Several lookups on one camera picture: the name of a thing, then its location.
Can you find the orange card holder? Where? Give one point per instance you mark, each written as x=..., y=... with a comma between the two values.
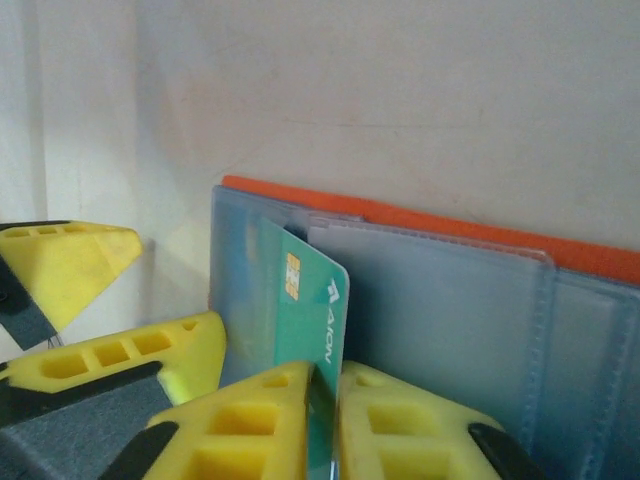
x=450, y=325

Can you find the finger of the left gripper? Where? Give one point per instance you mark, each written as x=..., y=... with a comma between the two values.
x=65, y=270
x=190, y=350

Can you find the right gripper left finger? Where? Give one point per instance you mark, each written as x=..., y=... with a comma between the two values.
x=240, y=435

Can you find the teal credit card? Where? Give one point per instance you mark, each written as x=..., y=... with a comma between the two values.
x=310, y=310
x=235, y=300

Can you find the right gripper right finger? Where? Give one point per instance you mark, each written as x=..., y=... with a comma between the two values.
x=410, y=440

